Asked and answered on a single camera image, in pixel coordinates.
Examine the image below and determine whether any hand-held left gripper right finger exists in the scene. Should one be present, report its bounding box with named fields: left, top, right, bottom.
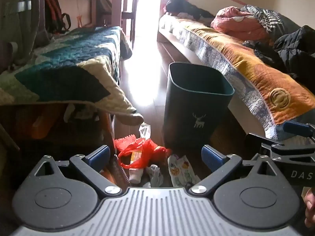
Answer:
left=189, top=145, right=280, bottom=195

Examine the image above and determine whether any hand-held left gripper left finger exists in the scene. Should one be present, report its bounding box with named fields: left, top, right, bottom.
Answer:
left=34, top=145, right=122, bottom=197

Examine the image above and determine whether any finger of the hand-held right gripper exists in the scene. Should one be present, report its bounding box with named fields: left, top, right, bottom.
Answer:
left=245, top=133, right=315, bottom=164
left=282, top=120, right=315, bottom=139

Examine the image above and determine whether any red foam net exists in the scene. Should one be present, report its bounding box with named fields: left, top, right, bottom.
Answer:
left=114, top=135, right=138, bottom=153

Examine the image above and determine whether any dark green trash bin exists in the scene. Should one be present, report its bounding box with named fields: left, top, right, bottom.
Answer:
left=162, top=62, right=235, bottom=148

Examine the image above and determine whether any grey plastic bag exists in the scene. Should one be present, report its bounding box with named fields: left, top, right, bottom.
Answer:
left=143, top=164, right=164, bottom=187

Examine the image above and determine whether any person's right hand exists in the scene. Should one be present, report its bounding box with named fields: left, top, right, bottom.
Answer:
left=305, top=188, right=315, bottom=228

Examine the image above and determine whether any clear plastic tray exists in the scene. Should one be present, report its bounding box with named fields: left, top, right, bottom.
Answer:
left=108, top=152, right=131, bottom=185

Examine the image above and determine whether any colourful printed wrapper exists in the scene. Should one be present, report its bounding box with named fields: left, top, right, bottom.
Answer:
left=168, top=154, right=201, bottom=188

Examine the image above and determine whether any yellow packet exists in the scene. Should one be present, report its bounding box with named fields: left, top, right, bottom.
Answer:
left=130, top=151, right=143, bottom=164

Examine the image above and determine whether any white tube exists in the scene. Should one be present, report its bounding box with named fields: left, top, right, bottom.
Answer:
left=128, top=167, right=143, bottom=184

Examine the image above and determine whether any red plastic bag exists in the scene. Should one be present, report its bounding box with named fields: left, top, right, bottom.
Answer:
left=118, top=139, right=173, bottom=170

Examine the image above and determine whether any clear plastic wrapper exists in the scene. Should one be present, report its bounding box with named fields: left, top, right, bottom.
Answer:
left=139, top=122, right=151, bottom=138

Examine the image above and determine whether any orange box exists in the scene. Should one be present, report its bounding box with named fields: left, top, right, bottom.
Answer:
left=32, top=108, right=53, bottom=138

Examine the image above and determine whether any black quilted jacket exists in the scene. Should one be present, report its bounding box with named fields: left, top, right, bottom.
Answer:
left=242, top=25, right=315, bottom=92

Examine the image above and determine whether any bed with orange quilt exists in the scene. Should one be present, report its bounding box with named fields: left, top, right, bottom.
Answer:
left=159, top=13, right=315, bottom=140

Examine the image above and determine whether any teal patterned quilt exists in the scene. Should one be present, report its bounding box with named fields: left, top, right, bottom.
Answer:
left=0, top=26, right=137, bottom=116

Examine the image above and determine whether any dark grey cloth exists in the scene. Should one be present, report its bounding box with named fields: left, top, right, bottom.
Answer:
left=271, top=10, right=302, bottom=36

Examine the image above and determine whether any black white striped cloth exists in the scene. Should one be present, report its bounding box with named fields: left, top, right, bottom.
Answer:
left=242, top=4, right=281, bottom=31

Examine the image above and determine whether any wooden chair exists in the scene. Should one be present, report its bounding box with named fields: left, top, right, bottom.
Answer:
left=120, top=0, right=141, bottom=50

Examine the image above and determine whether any black clothing pile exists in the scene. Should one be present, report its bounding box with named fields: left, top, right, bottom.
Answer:
left=164, top=0, right=214, bottom=21

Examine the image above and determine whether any pink wooden desk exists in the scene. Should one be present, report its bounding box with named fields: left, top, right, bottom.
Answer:
left=42, top=0, right=138, bottom=27

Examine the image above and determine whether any black orange backpack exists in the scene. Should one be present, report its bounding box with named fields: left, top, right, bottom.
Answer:
left=44, top=0, right=72, bottom=33

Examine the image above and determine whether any grey backpack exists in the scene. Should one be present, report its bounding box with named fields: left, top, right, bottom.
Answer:
left=0, top=0, right=51, bottom=62

